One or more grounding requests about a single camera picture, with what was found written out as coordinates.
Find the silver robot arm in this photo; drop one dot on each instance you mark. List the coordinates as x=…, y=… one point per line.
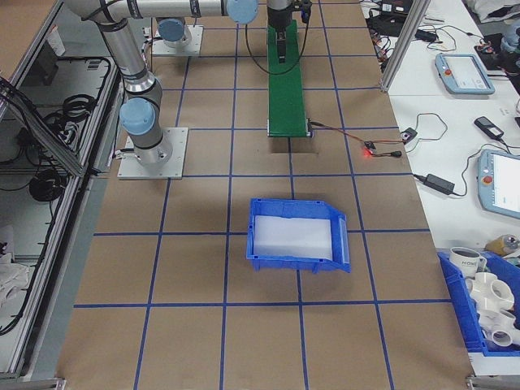
x=130, y=53
x=172, y=30

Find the green conveyor belt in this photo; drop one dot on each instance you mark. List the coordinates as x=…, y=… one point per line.
x=286, y=105

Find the large black power brick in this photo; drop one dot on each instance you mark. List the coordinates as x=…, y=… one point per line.
x=386, y=26

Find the small controller board red light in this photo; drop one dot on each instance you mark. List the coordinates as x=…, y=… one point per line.
x=369, y=145

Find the black power adapter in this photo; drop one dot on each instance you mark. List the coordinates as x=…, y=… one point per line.
x=425, y=35
x=439, y=183

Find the small black dial box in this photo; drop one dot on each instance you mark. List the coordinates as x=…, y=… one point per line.
x=408, y=135

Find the black barrel plug lead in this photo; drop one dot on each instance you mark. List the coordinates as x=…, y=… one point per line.
x=394, y=154

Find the light blue teach pendant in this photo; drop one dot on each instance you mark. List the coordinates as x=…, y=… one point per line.
x=501, y=183
x=463, y=73

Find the black electronics board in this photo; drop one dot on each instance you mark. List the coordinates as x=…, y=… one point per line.
x=489, y=44

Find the blue plastic bin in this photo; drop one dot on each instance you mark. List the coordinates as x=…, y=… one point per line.
x=284, y=266

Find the white plastic bag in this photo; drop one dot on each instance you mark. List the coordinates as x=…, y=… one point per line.
x=495, y=10

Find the black handheld device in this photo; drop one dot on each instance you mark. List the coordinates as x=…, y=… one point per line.
x=488, y=127

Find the white power strip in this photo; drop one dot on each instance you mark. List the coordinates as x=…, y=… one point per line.
x=70, y=133

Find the black box device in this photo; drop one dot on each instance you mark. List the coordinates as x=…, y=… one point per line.
x=48, y=63

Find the white mug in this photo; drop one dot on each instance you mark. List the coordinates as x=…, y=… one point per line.
x=463, y=262

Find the yellow bottle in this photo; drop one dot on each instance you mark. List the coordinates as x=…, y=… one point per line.
x=497, y=245

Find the white pvc pipe fitting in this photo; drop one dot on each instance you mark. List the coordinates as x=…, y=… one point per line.
x=499, y=333
x=487, y=290

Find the large blue storage bin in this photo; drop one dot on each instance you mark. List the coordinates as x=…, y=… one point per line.
x=459, y=317

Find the white cloth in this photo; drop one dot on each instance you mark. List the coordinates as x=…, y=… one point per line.
x=10, y=276

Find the aluminium corner bar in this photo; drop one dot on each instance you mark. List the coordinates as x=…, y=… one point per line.
x=40, y=384
x=487, y=384

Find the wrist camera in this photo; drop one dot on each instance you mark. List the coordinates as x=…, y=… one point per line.
x=304, y=11

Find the white square base plate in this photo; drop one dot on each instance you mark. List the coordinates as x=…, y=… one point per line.
x=178, y=162
x=197, y=40

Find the aluminium profile post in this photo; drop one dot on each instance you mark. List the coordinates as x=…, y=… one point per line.
x=400, y=44

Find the metal bar frame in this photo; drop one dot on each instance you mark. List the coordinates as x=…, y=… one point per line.
x=48, y=140

